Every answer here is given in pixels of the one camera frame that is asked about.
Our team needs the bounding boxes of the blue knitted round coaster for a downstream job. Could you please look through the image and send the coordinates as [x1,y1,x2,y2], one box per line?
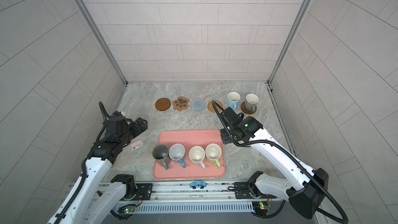
[191,99,206,112]

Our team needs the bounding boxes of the circuit board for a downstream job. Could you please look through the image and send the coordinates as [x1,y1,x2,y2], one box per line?
[118,204,136,214]
[252,202,272,216]

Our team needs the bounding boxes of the white mug green handle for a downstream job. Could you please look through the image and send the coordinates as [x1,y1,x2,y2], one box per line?
[205,144,222,169]

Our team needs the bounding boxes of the aluminium mounting rail frame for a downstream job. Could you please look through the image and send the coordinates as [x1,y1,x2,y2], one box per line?
[90,181,283,212]

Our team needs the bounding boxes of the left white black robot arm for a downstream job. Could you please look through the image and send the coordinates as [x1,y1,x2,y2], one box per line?
[48,110,148,224]

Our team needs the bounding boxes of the cork paw print coaster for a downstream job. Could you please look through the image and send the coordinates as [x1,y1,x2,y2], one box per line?
[172,96,190,111]

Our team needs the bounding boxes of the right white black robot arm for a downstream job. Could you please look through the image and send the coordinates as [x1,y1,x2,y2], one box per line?
[212,101,349,224]

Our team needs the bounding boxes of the right circuit board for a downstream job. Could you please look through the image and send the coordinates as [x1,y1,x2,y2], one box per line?
[252,202,272,216]

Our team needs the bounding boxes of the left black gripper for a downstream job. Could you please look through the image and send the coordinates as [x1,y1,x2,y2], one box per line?
[119,117,148,147]

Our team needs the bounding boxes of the white mug blue handle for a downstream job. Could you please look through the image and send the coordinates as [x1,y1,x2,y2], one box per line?
[227,91,240,110]

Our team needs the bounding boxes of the woven rattan round coaster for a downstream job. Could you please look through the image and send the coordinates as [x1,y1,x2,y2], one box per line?
[207,100,223,113]

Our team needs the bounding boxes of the dark grey mug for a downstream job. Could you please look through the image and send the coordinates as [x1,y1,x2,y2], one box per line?
[152,144,171,170]

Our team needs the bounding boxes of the pink small object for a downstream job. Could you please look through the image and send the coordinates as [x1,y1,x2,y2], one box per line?
[130,140,144,150]

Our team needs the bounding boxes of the brown wooden round coaster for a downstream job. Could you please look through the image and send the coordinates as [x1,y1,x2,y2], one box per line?
[241,102,257,115]
[155,97,172,112]

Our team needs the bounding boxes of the small blue toy car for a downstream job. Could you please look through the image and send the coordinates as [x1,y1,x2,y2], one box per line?
[190,180,207,189]

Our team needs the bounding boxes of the grey mug blue handle front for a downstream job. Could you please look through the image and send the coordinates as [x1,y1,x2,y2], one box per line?
[169,144,186,169]

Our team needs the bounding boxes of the white mug pink handle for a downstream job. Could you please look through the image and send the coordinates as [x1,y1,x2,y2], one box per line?
[189,146,206,170]

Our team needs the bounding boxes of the pink rectangular tray mat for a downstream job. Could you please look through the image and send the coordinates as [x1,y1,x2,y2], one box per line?
[153,130,226,179]

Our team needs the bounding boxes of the left circuit board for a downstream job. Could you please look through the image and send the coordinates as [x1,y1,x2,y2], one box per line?
[118,204,136,214]

